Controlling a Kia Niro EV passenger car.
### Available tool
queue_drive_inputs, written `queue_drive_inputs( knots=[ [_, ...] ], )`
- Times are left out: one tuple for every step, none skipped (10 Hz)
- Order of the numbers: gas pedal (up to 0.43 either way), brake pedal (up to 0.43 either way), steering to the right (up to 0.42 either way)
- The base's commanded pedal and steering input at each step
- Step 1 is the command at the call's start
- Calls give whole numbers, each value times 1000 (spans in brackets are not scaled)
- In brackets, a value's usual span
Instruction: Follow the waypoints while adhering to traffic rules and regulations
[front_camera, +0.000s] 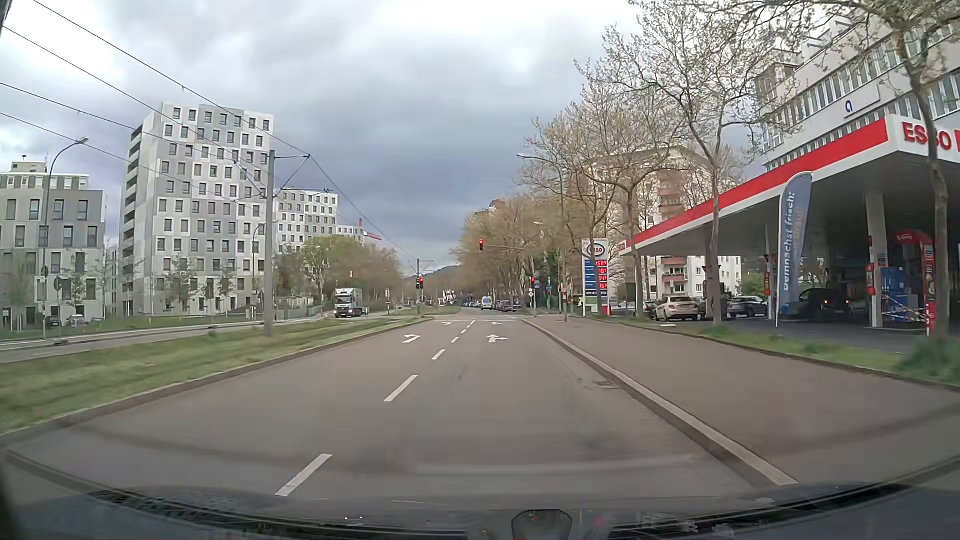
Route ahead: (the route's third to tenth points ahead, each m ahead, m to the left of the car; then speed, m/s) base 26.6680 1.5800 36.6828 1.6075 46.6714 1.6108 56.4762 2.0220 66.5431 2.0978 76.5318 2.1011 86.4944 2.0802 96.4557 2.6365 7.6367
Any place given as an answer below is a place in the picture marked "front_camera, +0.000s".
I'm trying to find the queue of cars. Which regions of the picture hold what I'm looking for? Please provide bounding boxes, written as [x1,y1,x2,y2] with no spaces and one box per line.
[460,298,525,314]

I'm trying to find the row of bare trees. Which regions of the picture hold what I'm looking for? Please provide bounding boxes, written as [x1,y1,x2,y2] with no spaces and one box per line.
[453,97,646,318]

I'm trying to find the petrol price sign pylon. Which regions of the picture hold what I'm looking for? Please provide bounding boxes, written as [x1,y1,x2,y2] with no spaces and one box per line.
[580,238,612,316]

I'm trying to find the green leafy trees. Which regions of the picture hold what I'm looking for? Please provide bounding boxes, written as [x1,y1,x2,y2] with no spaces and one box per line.
[274,235,406,304]

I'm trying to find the grey asphalt road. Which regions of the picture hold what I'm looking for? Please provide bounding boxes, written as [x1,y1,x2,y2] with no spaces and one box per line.
[7,312,755,502]

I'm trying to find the road markings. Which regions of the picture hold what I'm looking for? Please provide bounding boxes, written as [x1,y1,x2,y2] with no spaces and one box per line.
[274,318,799,498]

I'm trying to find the white mid-rise building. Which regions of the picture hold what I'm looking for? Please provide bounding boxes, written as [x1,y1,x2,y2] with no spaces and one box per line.
[273,187,340,256]

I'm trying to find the white car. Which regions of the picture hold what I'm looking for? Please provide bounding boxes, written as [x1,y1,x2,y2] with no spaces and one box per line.
[654,295,703,324]

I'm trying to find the beige apartment building with balconies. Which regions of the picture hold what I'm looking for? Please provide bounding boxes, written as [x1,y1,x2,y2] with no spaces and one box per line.
[600,146,744,303]

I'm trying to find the car's own bonnet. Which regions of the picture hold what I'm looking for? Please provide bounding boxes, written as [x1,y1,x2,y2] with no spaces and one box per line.
[0,450,960,540]

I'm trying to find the large bare tree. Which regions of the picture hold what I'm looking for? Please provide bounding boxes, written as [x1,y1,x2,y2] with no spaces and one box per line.
[577,0,811,328]

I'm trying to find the tall grey-white tower building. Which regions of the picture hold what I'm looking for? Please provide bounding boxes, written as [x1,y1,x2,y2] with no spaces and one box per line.
[118,102,276,318]

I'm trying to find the grey asphalt pavement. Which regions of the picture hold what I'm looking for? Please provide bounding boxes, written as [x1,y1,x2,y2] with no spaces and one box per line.
[528,315,960,486]

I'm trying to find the blue banner flag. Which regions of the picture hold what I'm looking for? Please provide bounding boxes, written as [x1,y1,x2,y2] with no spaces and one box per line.
[774,172,814,328]

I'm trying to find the grass verge with kerb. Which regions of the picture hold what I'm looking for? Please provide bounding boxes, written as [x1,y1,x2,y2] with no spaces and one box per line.
[592,315,960,385]

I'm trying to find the black car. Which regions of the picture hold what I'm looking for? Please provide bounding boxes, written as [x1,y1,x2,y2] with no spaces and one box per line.
[796,288,852,324]

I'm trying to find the petrol station with red canopy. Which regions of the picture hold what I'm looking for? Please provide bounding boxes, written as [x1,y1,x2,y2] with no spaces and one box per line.
[618,112,960,336]

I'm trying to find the grassy tram track strip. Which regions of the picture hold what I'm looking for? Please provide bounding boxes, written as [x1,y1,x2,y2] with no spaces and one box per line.
[0,315,435,435]

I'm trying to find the white office building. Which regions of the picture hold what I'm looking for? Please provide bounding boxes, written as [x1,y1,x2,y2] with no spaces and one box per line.
[753,15,960,172]

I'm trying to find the grey road beyond tram strip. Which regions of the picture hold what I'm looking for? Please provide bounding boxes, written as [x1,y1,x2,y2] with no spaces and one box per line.
[0,310,391,365]

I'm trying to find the grey apartment building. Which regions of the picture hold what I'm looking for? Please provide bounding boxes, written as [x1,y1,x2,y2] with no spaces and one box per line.
[0,160,108,328]

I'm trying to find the bare tree with slim trunk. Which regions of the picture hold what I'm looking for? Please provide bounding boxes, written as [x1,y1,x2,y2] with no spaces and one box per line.
[750,0,960,340]

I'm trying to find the grey overhead wire mast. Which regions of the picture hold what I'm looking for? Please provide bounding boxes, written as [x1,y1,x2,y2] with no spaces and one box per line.
[261,148,312,338]

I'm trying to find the overhead wires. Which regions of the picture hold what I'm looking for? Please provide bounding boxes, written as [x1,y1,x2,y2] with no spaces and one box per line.
[0,0,421,265]

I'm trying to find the curved street lamp post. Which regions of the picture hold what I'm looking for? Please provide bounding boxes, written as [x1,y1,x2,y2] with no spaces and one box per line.
[39,136,90,339]

